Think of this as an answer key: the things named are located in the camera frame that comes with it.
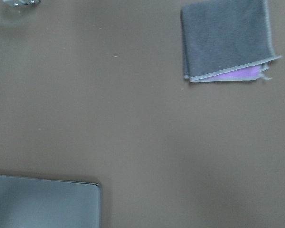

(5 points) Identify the aluminium frame post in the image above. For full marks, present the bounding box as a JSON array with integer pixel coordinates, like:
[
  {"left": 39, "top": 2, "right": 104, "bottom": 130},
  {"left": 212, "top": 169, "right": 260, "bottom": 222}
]
[{"left": 3, "top": 0, "right": 41, "bottom": 7}]

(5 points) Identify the grey folded cloth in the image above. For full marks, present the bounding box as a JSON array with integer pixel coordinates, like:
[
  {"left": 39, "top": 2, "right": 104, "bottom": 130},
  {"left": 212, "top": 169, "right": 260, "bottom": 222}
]
[{"left": 181, "top": 0, "right": 279, "bottom": 83}]

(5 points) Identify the grey laptop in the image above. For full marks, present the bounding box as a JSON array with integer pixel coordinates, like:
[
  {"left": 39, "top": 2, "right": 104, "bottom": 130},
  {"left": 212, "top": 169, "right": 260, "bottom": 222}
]
[{"left": 0, "top": 175, "right": 102, "bottom": 228}]

